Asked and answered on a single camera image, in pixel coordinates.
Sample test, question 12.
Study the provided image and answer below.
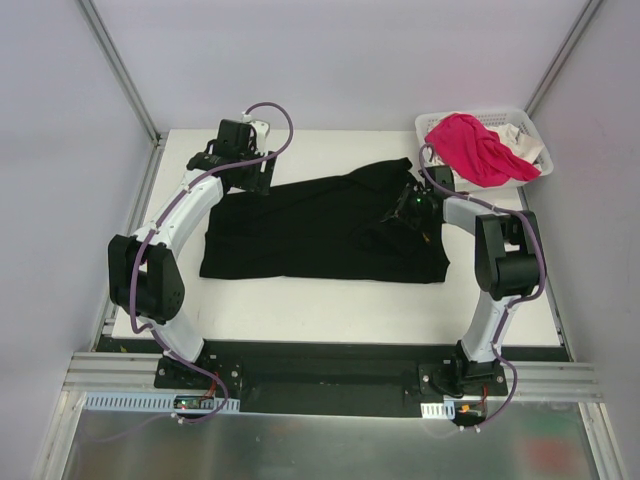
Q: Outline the black daisy print t-shirt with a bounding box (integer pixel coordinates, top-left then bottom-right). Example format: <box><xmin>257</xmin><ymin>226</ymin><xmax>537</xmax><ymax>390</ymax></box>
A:
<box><xmin>199</xmin><ymin>158</ymin><xmax>450</xmax><ymax>284</ymax></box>

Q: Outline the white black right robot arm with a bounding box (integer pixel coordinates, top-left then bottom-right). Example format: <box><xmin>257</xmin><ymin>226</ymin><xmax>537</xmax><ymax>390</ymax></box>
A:
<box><xmin>383</xmin><ymin>166</ymin><xmax>546</xmax><ymax>397</ymax></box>

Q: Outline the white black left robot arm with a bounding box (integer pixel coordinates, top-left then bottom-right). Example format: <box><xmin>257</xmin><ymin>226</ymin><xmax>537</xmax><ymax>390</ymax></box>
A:
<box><xmin>108</xmin><ymin>114</ymin><xmax>277</xmax><ymax>389</ymax></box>

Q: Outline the pink t-shirt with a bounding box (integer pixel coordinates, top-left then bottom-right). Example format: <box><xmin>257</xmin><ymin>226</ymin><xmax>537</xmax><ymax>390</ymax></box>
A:
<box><xmin>425</xmin><ymin>113</ymin><xmax>541</xmax><ymax>188</ymax></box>

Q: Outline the white cream t-shirt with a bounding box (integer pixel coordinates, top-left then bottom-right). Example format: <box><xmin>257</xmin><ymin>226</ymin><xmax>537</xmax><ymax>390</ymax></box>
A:
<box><xmin>488</xmin><ymin>123</ymin><xmax>544</xmax><ymax>164</ymax></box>

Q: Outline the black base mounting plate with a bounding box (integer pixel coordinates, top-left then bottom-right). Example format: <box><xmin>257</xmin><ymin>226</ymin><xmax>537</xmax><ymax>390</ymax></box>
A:
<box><xmin>154</xmin><ymin>340</ymin><xmax>507</xmax><ymax>418</ymax></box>

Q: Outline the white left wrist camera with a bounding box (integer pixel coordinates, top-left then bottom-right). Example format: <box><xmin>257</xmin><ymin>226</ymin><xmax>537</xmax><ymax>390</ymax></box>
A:
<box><xmin>241</xmin><ymin>113</ymin><xmax>270</xmax><ymax>155</ymax></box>

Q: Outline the left table edge rail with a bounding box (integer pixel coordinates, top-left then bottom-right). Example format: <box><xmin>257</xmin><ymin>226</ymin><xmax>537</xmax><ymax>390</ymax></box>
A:
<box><xmin>87</xmin><ymin>132</ymin><xmax>169</xmax><ymax>352</ymax></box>

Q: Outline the left aluminium frame post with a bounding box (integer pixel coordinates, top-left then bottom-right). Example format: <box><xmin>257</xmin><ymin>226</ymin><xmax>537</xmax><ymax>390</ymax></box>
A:
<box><xmin>75</xmin><ymin>0</ymin><xmax>161</xmax><ymax>145</ymax></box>

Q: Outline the aluminium frame post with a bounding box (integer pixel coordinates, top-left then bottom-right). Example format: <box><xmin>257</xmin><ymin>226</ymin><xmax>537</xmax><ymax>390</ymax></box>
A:
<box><xmin>75</xmin><ymin>0</ymin><xmax>161</xmax><ymax>145</ymax></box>
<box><xmin>524</xmin><ymin>0</ymin><xmax>607</xmax><ymax>118</ymax></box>

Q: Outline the white right cable duct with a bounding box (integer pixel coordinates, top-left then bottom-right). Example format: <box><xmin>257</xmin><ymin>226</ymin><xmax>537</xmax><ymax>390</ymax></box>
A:
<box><xmin>420</xmin><ymin>400</ymin><xmax>456</xmax><ymax>420</ymax></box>

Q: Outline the white cable duct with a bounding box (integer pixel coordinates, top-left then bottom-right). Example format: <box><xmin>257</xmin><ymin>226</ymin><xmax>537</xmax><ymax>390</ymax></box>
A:
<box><xmin>84</xmin><ymin>392</ymin><xmax>240</xmax><ymax>415</ymax></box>
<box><xmin>420</xmin><ymin>400</ymin><xmax>456</xmax><ymax>420</ymax></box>

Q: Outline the right aluminium frame post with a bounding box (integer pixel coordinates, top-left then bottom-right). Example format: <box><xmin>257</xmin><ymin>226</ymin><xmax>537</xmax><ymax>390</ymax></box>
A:
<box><xmin>524</xmin><ymin>0</ymin><xmax>607</xmax><ymax>118</ymax></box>

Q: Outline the front aluminium rail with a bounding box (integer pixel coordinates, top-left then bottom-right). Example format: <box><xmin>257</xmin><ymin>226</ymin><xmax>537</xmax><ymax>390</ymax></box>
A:
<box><xmin>63</xmin><ymin>352</ymin><xmax>604</xmax><ymax>403</ymax></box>

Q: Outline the white left cable duct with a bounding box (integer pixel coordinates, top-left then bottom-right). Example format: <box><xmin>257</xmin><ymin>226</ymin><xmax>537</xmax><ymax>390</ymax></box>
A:
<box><xmin>84</xmin><ymin>392</ymin><xmax>240</xmax><ymax>415</ymax></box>

